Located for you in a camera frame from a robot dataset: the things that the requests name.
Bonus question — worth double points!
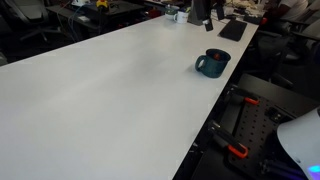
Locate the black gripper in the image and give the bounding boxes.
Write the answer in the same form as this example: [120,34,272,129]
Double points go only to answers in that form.
[201,0,225,33]

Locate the dark teal mug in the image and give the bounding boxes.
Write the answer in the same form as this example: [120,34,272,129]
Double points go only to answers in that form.
[194,48,232,79]

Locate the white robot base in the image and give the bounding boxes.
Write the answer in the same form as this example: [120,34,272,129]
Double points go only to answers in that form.
[276,106,320,180]

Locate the white mug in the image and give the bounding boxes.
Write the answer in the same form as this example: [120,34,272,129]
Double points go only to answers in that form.
[173,10,190,25]

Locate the black flat pad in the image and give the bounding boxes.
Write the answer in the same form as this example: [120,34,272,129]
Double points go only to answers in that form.
[218,19,249,43]

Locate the green and white bowl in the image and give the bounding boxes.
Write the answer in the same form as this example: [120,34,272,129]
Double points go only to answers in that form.
[164,4,181,20]

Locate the black office chair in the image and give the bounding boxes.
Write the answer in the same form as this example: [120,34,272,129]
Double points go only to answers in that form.
[253,19,320,84]

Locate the person in white shirt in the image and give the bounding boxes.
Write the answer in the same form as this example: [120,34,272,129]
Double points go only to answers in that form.
[266,0,310,21]

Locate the black cluttered desk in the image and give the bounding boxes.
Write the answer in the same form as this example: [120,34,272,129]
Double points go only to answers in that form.
[46,0,148,38]

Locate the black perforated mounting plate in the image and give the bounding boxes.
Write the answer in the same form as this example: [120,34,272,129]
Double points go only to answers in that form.
[228,94,303,180]

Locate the grey office chair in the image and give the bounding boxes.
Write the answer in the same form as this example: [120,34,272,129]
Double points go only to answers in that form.
[4,0,64,43]

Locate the black clamp with orange handle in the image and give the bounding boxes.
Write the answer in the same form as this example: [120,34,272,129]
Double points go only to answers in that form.
[226,87,261,107]
[208,121,250,160]

